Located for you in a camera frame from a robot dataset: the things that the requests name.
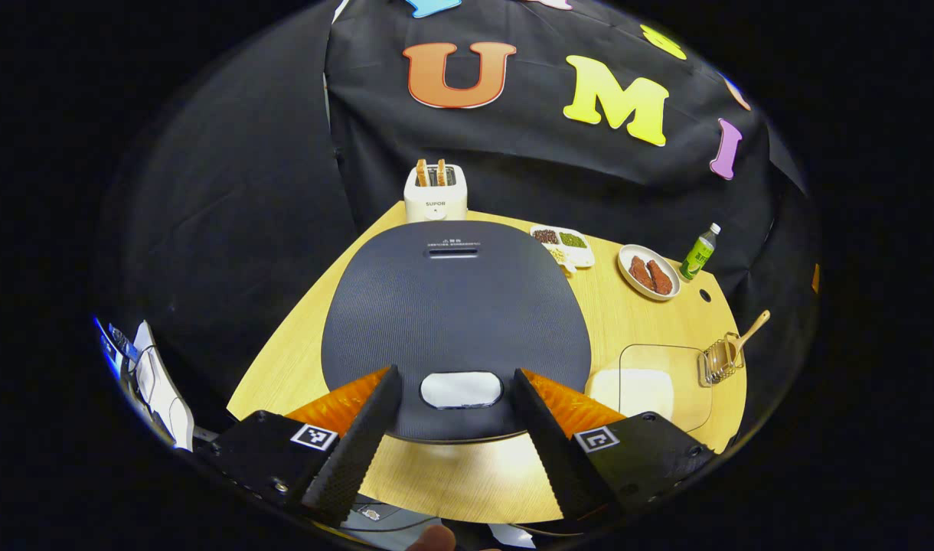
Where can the black backdrop cloth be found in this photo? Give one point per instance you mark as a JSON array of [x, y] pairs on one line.
[[513, 138]]

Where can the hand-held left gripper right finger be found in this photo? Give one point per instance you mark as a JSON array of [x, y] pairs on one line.
[[559, 459]]

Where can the dark grey rice cooker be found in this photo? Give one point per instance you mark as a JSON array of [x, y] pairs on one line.
[[452, 321]]

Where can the brown meat piece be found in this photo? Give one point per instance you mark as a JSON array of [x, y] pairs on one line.
[[661, 278], [640, 272]]

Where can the clear tray of rice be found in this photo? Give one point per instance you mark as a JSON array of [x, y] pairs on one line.
[[651, 390]]

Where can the white toaster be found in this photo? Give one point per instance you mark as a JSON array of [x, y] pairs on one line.
[[435, 203]]

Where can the white divided bean dish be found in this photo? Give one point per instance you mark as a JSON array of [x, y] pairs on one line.
[[566, 245]]

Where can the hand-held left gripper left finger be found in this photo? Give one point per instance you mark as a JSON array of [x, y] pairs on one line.
[[352, 459]]

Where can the green drink bottle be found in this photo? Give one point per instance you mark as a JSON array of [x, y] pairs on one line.
[[697, 254]]

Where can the white side desk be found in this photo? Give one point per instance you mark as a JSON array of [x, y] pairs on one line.
[[164, 398]]

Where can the wooden spoon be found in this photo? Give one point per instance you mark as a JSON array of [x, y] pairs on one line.
[[746, 333]]

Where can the toast slice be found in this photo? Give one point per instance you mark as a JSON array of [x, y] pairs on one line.
[[441, 172], [422, 173]]

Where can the white round plate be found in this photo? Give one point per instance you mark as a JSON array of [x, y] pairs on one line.
[[628, 287]]

